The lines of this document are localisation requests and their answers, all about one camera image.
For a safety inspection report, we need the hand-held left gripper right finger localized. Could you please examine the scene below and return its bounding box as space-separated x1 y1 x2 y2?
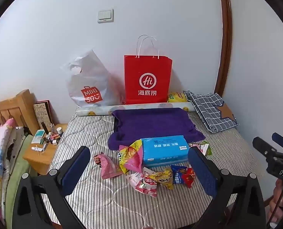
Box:
188 146 267 229

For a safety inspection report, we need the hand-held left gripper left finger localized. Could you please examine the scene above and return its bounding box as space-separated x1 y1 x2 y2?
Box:
11 145 91 229

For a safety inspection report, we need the green snack packet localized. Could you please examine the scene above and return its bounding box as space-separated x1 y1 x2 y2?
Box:
189 140 212 156

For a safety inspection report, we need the yellow snack packet blue logo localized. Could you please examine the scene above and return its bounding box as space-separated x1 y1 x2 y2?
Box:
171 164 187 185

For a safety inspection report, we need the blue tissue pack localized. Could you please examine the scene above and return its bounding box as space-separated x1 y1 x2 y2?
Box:
140 135 190 168

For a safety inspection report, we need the yellow and pink snack packet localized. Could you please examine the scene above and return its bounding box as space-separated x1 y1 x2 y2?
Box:
118 139 144 174

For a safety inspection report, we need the pink white strawberry snack packet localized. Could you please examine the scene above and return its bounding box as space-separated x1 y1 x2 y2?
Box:
126 167 158 198

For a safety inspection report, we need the purple towel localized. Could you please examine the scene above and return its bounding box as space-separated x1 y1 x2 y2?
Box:
107 107 206 151

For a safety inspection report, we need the person's right hand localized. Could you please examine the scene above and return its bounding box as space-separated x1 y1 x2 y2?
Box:
269 179 283 220

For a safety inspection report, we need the striped grey bed quilt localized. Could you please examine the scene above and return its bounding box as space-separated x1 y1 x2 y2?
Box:
41 111 270 229

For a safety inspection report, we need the wooden nightstand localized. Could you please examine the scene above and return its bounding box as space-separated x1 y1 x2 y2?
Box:
22 123 68 176

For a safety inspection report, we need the teal white box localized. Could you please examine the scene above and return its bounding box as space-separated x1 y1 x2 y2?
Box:
31 129 45 145

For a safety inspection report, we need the green blanket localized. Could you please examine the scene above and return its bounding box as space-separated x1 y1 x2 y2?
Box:
4 134 34 220

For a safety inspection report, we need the blue checkered folded cloth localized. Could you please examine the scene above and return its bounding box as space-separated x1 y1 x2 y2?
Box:
183 90 239 134

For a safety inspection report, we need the patterned hardcover book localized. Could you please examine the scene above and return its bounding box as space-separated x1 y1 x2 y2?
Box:
33 99 54 130

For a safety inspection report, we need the yellow green packet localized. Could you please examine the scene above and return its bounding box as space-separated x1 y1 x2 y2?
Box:
168 92 188 103

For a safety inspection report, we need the white plastic bag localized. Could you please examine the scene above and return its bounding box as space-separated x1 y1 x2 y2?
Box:
60 49 125 109

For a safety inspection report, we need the wooden headboard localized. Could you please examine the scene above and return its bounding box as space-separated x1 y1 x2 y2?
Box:
0 89 40 134

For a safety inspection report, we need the red paper bag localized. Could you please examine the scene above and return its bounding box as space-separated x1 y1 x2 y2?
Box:
124 35 173 104

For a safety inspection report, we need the brown wooden door frame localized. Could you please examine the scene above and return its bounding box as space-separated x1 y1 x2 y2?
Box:
214 0 233 96

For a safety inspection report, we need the white light switch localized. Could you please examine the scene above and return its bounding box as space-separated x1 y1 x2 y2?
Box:
98 9 114 23

